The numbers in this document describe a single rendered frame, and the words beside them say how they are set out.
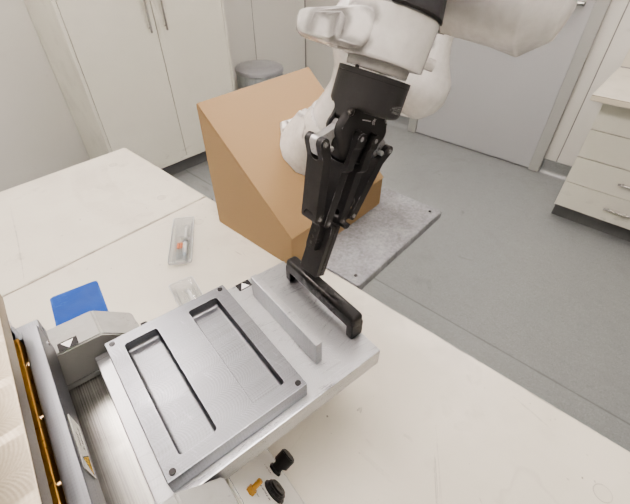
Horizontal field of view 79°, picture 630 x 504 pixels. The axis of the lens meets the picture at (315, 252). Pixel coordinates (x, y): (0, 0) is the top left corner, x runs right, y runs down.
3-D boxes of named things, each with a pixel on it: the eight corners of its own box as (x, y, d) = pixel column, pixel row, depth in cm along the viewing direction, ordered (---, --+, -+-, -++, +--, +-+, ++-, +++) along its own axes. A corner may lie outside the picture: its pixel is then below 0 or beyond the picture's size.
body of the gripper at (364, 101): (381, 70, 33) (348, 172, 37) (427, 87, 39) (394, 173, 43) (322, 53, 38) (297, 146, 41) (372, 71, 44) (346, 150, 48)
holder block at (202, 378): (173, 493, 37) (167, 483, 36) (110, 355, 49) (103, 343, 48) (307, 394, 45) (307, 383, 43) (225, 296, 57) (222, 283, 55)
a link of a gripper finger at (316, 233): (332, 211, 44) (314, 213, 42) (319, 249, 46) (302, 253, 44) (323, 206, 45) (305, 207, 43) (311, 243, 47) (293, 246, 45)
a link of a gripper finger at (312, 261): (336, 227, 45) (332, 227, 44) (319, 277, 48) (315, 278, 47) (319, 215, 46) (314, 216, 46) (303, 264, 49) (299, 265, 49)
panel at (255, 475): (309, 513, 55) (248, 518, 40) (211, 367, 72) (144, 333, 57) (319, 502, 55) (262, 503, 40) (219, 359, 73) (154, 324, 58)
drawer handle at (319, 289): (351, 340, 51) (353, 321, 48) (286, 277, 60) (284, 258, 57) (362, 332, 52) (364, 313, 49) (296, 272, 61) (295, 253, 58)
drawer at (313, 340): (170, 527, 39) (148, 501, 33) (104, 373, 52) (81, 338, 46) (377, 366, 52) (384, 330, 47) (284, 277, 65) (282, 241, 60)
